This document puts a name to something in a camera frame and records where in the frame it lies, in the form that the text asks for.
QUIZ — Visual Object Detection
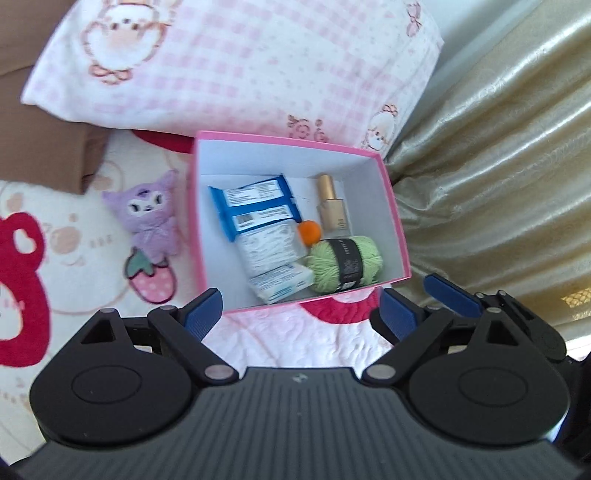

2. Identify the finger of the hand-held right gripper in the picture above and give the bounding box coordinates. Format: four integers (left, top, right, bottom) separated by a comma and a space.
423, 272, 533, 325

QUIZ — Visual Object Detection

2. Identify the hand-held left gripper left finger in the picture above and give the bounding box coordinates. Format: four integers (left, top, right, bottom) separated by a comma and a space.
81, 287, 239, 387

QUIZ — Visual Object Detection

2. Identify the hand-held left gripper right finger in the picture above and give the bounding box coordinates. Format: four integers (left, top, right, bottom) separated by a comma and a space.
361, 288, 509, 385

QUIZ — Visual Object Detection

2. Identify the white and blue carton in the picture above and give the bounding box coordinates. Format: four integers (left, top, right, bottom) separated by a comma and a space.
249, 262, 316, 306

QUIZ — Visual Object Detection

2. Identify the white sachet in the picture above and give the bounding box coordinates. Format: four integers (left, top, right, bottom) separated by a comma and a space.
237, 224, 308, 277

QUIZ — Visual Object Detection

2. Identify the pink cardboard box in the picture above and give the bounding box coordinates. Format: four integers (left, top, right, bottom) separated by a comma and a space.
189, 130, 412, 316

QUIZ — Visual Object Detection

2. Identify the orange makeup sponge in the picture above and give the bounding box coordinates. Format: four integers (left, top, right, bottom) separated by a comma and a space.
298, 220, 323, 246

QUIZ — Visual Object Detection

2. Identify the blue twin packet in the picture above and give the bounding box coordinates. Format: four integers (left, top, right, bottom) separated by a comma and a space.
208, 174, 304, 242

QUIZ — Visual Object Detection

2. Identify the gold-capped foundation bottle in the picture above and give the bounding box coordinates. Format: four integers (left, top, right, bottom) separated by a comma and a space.
316, 173, 353, 237

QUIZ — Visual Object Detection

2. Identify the green yarn ball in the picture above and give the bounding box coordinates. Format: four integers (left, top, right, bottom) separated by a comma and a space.
305, 235, 384, 295

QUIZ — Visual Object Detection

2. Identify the purple cat plush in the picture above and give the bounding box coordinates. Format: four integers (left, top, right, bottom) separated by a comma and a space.
102, 169, 182, 257

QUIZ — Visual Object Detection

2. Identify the gold curtain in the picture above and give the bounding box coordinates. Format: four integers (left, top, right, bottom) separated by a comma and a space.
385, 0, 591, 352

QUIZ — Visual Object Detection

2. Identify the brown pillow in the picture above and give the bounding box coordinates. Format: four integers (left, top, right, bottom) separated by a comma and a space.
0, 34, 110, 195

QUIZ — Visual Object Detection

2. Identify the pink checked pillow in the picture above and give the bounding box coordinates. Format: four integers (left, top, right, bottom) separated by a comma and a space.
20, 0, 445, 153

